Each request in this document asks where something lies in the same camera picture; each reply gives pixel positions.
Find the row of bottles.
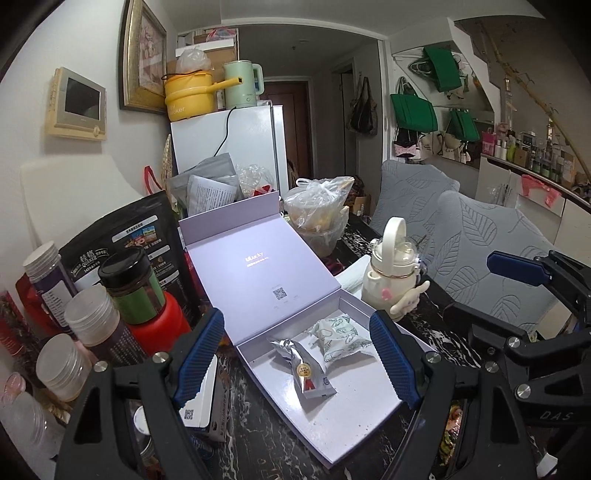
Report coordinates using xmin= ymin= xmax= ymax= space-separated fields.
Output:
xmin=480 ymin=124 xmax=591 ymax=185

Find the gold framed picture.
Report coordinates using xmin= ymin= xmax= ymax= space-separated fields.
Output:
xmin=119 ymin=0 xmax=168 ymax=115

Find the small white box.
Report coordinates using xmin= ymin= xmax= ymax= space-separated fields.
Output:
xmin=182 ymin=355 xmax=219 ymax=428

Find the clear plastic bottle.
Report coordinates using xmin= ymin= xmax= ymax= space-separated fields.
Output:
xmin=0 ymin=390 xmax=65 ymax=462

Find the white leaf-print packet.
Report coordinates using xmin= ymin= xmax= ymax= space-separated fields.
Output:
xmin=307 ymin=314 xmax=374 ymax=370

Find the brown jar with clear lid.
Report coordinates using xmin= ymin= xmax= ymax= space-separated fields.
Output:
xmin=64 ymin=288 xmax=148 ymax=365

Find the white cabinet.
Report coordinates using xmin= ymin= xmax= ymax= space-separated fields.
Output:
xmin=475 ymin=154 xmax=591 ymax=259

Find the pale green electric kettle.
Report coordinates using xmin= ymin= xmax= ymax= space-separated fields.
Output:
xmin=223 ymin=60 xmax=265 ymax=110

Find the large green tote bag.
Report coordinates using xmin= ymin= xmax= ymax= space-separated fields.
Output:
xmin=390 ymin=76 xmax=438 ymax=134

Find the black power cord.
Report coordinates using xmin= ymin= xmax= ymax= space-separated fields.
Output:
xmin=213 ymin=106 xmax=237 ymax=160

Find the black stand-up pouch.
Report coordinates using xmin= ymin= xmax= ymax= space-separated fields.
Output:
xmin=59 ymin=190 xmax=204 ymax=333

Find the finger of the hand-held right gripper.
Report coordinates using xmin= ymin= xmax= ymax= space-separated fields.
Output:
xmin=442 ymin=302 xmax=532 ymax=365
xmin=487 ymin=251 xmax=591 ymax=324

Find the white printed paper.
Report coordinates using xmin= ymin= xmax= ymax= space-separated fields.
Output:
xmin=187 ymin=174 xmax=238 ymax=217

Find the crinkled clear plastic bag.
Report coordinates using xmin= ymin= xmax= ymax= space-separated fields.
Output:
xmin=233 ymin=162 xmax=278 ymax=199

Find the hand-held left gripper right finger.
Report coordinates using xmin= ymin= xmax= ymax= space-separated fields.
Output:
xmin=369 ymin=309 xmax=539 ymax=480

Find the folded white tissue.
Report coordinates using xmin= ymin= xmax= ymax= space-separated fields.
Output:
xmin=335 ymin=258 xmax=377 ymax=301

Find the silver snack packet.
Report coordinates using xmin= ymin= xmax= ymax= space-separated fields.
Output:
xmin=269 ymin=337 xmax=338 ymax=398

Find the purple-label bottle with clear cap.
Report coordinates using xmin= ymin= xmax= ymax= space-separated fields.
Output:
xmin=23 ymin=241 xmax=79 ymax=333

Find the red foil packet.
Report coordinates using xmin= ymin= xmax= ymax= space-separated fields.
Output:
xmin=0 ymin=272 xmax=51 ymax=370

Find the red bag handle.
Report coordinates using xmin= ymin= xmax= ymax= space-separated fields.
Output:
xmin=143 ymin=165 xmax=166 ymax=195

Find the grey leaf-pattern chair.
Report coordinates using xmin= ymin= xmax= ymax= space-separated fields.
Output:
xmin=369 ymin=159 xmax=461 ymax=241
xmin=422 ymin=190 xmax=575 ymax=340

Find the grey plastic mailer bag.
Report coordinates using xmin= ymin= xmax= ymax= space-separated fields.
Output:
xmin=166 ymin=153 xmax=241 ymax=217

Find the wall intercom panel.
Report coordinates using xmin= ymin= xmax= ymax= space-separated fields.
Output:
xmin=45 ymin=67 xmax=108 ymax=140

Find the red container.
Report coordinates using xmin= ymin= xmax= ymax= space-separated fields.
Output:
xmin=124 ymin=291 xmax=192 ymax=358

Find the pink glass item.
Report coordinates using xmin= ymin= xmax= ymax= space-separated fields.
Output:
xmin=0 ymin=371 xmax=26 ymax=407

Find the cream handled water bottle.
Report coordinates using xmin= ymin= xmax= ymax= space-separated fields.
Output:
xmin=362 ymin=217 xmax=430 ymax=321

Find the pink cloth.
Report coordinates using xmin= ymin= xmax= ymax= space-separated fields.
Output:
xmin=521 ymin=174 xmax=561 ymax=207

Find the green jar with black lid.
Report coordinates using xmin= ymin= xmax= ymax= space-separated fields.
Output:
xmin=98 ymin=249 xmax=167 ymax=326

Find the colourful snack packet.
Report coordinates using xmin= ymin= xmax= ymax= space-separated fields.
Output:
xmin=436 ymin=399 xmax=467 ymax=467

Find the woven fan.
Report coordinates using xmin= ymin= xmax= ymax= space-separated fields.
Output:
xmin=159 ymin=134 xmax=175 ymax=178

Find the yellow electric pot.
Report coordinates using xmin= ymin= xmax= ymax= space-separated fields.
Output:
xmin=164 ymin=69 xmax=243 ymax=121

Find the lavender gift box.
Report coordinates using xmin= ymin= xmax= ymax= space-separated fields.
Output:
xmin=178 ymin=191 xmax=451 ymax=468

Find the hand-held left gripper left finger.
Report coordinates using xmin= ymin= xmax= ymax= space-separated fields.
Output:
xmin=55 ymin=307 xmax=227 ymax=480

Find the dark hanging bag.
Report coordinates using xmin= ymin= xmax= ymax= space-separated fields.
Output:
xmin=347 ymin=76 xmax=382 ymax=137

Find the small jar with clear lid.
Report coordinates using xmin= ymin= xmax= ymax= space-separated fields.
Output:
xmin=36 ymin=333 xmax=93 ymax=402

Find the clear plastic bag of food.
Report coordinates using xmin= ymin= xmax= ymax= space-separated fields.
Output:
xmin=283 ymin=175 xmax=355 ymax=257

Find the white refrigerator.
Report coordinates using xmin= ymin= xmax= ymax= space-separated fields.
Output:
xmin=170 ymin=104 xmax=289 ymax=195

